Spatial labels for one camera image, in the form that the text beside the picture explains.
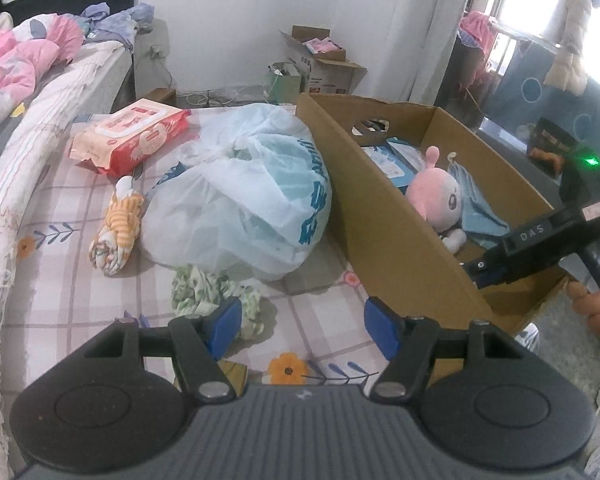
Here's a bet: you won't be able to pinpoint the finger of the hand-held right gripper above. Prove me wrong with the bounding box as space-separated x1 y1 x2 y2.
467 255 503 290

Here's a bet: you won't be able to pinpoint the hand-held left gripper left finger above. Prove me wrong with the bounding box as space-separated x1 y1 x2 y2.
82 297 243 403

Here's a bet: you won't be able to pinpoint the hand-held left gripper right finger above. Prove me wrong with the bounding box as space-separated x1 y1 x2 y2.
364 297 523 403

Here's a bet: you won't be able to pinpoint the green floral cloth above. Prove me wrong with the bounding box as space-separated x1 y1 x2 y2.
171 265 268 341

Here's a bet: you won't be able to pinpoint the gold packet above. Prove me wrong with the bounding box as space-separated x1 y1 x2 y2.
217 360 248 396

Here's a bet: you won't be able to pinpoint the light blue towel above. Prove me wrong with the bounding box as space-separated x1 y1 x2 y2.
447 155 511 251

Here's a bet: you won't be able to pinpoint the pink plush toy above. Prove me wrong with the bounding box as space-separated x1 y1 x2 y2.
405 146 468 253

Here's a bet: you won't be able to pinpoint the large cardboard box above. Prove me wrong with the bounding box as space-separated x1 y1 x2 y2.
295 92 568 346

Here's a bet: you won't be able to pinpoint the large white blue packet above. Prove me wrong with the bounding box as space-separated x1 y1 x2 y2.
385 137 426 191

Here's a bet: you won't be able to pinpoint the blue teal packet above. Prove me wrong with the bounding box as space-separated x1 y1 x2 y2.
362 145 396 178

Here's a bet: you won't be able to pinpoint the dark packet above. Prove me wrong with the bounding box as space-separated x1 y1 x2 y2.
525 117 581 176

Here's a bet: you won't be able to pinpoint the white teal plastic bag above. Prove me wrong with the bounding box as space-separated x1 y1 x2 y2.
142 102 333 281

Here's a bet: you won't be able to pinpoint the blue patterned cloth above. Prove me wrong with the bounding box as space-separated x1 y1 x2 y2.
495 40 600 146

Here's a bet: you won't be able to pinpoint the plaid floral bed sheet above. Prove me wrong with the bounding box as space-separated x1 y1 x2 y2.
0 105 396 391

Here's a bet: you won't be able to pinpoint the beige hanging garment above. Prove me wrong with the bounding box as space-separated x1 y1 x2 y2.
545 0 600 93

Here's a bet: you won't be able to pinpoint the red wet wipes pack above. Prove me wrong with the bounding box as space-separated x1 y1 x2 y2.
69 100 192 177

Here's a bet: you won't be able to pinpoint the pink hanging clothes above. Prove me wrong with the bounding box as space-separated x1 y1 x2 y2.
457 10 501 86

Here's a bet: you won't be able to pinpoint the small wooden box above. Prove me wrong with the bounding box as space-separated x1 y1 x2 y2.
142 87 177 108

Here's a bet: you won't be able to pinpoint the white curtain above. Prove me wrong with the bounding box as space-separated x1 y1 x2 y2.
395 0 481 106

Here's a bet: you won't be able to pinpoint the green box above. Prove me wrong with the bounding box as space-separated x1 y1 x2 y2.
265 61 303 106

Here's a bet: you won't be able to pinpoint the small cardboard box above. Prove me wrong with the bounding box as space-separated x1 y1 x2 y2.
280 25 368 96

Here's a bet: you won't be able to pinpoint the grey nightstand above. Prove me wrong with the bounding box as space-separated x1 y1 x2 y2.
132 17 173 101

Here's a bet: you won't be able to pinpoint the white striped bed pad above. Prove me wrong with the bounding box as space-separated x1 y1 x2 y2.
0 40 126 461

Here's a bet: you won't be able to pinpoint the lilac blue clothes heap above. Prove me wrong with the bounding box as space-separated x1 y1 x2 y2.
77 2 156 51

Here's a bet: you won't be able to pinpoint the pink quilt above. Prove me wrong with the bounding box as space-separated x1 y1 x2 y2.
0 14 86 141

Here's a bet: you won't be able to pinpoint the white cables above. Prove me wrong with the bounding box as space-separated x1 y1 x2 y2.
177 87 266 108

